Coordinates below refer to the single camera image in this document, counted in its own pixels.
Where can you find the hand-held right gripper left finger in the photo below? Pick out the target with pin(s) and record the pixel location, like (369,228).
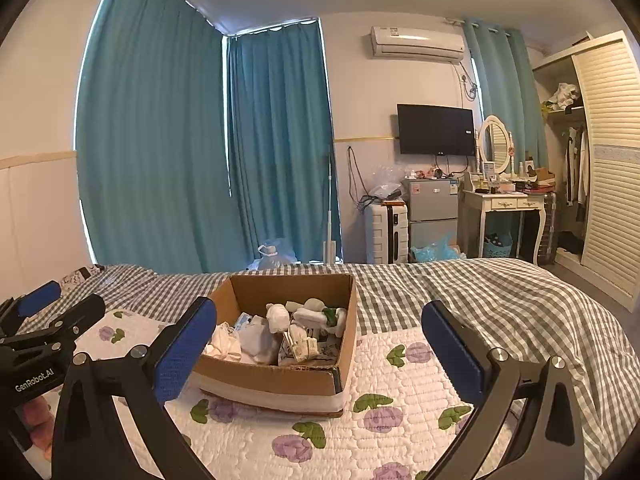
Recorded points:
(184,352)

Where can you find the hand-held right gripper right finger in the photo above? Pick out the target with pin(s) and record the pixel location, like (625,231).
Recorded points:
(450,355)

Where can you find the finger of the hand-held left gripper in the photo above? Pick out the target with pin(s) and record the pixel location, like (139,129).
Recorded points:
(40,296)
(82,312)

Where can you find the white pink cloth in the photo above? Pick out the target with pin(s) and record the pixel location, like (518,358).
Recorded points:
(222,342)

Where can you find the blue white packet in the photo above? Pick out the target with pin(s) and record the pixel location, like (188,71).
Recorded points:
(244,321)

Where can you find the grey white cloth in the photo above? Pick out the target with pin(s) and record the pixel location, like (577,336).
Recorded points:
(264,340)

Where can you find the brown cardboard box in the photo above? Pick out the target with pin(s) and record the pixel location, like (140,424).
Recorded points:
(270,385)

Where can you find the white tagged sock pair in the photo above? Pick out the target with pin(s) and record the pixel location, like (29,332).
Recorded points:
(302,342)

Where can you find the floral tissue packet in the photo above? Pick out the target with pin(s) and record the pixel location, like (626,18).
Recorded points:
(325,352)

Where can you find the white green sock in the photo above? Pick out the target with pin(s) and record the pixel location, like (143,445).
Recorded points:
(320,319)

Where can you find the person's left hand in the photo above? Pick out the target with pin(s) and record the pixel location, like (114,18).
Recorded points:
(37,425)

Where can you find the patterned pillow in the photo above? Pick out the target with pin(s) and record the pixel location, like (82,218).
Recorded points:
(80,275)

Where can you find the purple floral quilted mat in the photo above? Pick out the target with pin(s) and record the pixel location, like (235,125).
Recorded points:
(390,440)

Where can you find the blue plastic bag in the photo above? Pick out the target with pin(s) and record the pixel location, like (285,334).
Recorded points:
(435,251)

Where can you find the blue plastic basket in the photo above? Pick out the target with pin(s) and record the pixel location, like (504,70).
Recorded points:
(497,249)

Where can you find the clear water jug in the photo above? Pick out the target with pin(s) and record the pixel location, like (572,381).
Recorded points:
(272,257)

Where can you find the white suitcase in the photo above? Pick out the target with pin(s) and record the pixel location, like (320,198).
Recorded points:
(382,232)

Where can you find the grey small fridge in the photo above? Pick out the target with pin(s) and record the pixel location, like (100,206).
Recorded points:
(430,215)

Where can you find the white dressing table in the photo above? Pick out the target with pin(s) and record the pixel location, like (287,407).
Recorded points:
(505,203)

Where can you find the dark suitcase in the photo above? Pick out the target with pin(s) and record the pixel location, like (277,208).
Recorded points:
(547,225)

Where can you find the clear plastic bag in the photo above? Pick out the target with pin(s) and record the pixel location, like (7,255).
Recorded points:
(385,180)

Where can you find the white mop pole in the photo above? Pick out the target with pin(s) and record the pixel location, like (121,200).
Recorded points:
(331,210)

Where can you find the wide teal curtain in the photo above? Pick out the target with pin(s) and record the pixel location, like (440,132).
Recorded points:
(150,135)

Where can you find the white oval mirror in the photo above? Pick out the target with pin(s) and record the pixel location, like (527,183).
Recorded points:
(497,142)

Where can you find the medium teal curtain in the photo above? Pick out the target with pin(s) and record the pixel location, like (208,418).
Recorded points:
(280,150)

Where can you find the hanging clothes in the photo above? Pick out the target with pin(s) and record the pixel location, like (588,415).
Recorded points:
(577,170)

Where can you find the cream slatted wardrobe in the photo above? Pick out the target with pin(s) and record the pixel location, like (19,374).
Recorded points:
(612,160)

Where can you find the narrow teal curtain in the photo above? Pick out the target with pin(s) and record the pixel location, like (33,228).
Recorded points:
(505,90)

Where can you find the pile of folded clothes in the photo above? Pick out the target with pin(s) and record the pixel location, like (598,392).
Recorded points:
(562,96)

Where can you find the white air conditioner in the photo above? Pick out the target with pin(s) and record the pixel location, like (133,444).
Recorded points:
(417,42)

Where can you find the black wall television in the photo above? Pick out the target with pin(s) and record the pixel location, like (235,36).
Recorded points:
(435,130)

